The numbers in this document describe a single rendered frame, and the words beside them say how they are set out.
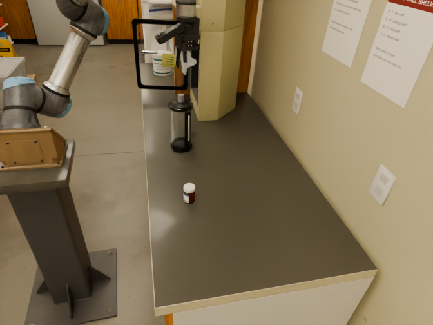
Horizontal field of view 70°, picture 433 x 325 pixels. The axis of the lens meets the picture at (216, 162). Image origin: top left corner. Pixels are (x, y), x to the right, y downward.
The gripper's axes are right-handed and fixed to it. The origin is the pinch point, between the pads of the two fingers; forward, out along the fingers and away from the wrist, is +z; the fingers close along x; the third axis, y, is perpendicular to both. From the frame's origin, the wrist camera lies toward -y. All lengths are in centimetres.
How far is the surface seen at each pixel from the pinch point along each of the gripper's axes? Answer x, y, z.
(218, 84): 19.6, 28.7, 15.9
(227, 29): 21.0, 31.9, -10.6
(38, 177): -1, -60, 39
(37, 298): 14, -81, 132
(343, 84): -41, 48, -5
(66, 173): -2, -50, 39
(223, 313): -77, -14, 48
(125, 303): -9, -35, 133
